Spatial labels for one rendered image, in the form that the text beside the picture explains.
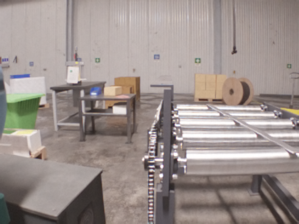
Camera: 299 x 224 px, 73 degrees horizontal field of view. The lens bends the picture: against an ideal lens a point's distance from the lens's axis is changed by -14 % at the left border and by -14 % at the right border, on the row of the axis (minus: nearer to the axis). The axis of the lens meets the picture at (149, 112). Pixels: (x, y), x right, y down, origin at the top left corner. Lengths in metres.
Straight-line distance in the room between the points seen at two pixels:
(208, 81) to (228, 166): 7.96
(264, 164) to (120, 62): 11.04
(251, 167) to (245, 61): 11.26
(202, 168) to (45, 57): 12.69
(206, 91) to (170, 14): 4.73
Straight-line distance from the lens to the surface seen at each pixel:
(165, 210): 1.01
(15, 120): 3.52
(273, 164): 1.00
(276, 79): 12.81
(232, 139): 1.22
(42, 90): 8.03
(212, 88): 8.86
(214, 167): 0.92
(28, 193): 0.82
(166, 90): 0.80
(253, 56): 12.27
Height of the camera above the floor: 1.23
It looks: 11 degrees down
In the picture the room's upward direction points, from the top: straight up
